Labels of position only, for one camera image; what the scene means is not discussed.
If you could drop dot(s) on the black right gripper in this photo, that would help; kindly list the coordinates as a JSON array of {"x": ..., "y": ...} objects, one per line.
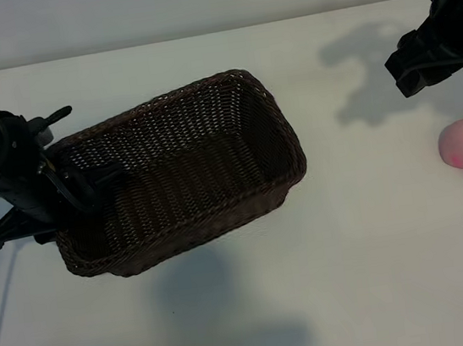
[{"x": 459, "y": 23}]

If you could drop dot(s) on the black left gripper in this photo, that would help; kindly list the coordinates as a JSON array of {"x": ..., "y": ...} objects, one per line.
[{"x": 18, "y": 175}]

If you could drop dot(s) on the dark brown wicker basket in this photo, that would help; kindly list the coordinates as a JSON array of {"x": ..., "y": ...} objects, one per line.
[{"x": 189, "y": 178}]

